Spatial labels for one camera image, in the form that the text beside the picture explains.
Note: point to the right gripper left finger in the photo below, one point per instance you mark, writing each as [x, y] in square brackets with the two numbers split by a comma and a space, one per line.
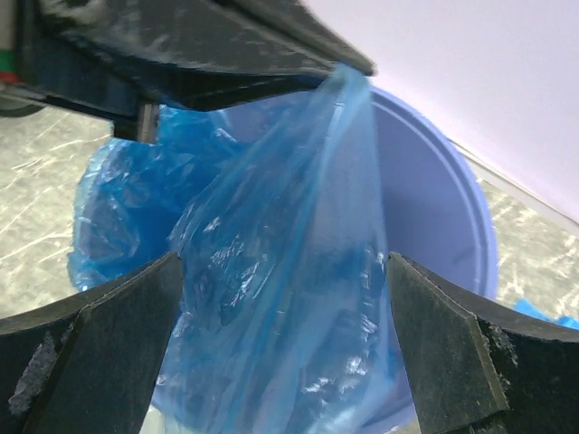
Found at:
[89, 363]

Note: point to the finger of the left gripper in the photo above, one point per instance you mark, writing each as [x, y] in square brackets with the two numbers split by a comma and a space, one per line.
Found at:
[122, 60]

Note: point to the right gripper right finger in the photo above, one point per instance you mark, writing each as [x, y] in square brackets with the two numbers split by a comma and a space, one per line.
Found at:
[475, 366]

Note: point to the blue plastic trash bin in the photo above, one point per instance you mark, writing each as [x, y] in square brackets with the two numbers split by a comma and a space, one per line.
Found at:
[435, 210]

